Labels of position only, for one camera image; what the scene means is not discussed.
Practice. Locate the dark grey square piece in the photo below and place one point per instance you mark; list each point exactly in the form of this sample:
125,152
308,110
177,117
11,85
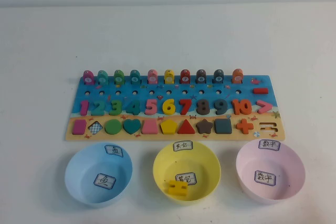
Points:
223,126

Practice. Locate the ocean print wooden puzzle board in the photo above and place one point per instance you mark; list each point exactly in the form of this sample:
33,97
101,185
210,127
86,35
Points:
168,95

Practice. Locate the yellow number six piece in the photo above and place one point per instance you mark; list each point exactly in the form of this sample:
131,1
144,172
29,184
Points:
166,109

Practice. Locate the pink number five piece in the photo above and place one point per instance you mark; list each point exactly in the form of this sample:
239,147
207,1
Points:
151,107

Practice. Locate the red number seven piece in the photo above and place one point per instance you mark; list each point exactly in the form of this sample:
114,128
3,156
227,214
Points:
187,106

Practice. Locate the yellow pentagon piece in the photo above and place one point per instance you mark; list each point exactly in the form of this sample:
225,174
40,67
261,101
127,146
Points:
168,127

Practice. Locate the teal number four piece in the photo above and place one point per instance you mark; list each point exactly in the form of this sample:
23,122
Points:
135,108

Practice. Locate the pink trapezoid piece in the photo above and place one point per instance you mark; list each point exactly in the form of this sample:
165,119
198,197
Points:
149,127

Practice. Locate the red triangle piece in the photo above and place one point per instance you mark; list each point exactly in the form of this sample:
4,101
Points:
186,128

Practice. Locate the brown number eight piece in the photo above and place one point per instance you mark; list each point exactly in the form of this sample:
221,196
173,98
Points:
203,107

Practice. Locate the teal heart piece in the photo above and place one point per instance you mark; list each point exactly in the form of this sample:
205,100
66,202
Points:
131,126

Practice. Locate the brown star piece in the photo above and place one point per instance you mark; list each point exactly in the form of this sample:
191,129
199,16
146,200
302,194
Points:
204,126

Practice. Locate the green number three piece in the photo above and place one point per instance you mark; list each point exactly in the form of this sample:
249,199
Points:
117,107

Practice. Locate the dark grey number nine piece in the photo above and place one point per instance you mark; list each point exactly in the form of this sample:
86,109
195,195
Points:
223,106

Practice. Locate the green circle piece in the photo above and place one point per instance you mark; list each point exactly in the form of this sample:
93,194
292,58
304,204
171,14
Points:
113,126

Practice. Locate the orange number ten piece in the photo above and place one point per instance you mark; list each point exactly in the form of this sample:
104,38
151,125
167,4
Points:
236,107

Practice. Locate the mint green number two piece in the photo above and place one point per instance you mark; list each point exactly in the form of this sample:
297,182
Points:
99,113

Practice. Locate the yellow plastic bowl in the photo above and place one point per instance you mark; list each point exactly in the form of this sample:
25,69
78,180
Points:
204,166

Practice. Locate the orange plus sign piece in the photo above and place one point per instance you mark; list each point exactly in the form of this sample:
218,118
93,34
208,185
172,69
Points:
244,126

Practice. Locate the magenta number one piece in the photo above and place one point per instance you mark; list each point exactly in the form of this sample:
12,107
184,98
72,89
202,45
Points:
84,108

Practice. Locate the yellow equals sign piece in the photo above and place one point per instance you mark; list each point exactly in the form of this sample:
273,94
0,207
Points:
176,189

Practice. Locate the red minus sign piece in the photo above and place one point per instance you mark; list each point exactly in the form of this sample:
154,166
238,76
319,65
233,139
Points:
260,90

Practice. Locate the magenta rectangle piece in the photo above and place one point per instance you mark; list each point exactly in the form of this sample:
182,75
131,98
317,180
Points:
79,127

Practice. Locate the pink greater-than sign piece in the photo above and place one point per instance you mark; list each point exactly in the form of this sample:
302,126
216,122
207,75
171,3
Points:
268,107

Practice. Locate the light blue plastic bowl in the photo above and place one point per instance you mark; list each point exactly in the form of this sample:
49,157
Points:
86,163

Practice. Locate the pink plastic bowl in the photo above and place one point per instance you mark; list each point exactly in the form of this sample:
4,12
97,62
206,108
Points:
288,163

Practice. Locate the yellow fish peg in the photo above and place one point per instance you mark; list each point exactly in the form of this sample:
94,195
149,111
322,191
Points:
169,76

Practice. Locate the pink fish peg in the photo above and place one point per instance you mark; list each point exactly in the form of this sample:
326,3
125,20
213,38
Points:
152,76

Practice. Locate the red fish peg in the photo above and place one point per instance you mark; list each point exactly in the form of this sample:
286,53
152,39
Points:
185,76

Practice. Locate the teal fish peg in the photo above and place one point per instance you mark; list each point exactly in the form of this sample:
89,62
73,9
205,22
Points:
135,77

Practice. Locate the brown fish peg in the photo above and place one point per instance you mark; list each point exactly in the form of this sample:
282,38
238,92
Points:
201,76

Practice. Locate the dark grey fish peg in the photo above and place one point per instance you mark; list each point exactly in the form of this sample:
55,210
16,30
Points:
218,76

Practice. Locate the mint green fish peg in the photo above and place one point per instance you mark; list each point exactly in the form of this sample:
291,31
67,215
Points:
102,77

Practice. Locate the orange fish peg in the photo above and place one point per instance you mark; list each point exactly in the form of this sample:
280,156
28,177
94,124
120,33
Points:
237,76

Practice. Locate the magenta fish peg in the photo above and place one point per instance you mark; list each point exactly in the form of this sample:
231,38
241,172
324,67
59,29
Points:
88,77

